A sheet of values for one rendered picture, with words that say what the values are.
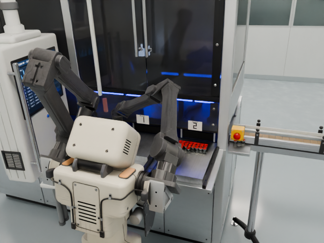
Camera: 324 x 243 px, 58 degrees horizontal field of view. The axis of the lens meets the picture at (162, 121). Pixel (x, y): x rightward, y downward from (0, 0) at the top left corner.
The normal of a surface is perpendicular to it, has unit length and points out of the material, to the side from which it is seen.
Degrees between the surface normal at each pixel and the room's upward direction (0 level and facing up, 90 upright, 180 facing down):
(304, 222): 0
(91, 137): 48
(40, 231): 0
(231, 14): 90
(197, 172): 0
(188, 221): 90
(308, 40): 90
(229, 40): 90
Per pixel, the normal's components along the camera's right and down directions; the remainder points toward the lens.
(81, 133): -0.29, -0.32
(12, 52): 0.98, 0.06
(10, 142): -0.20, 0.41
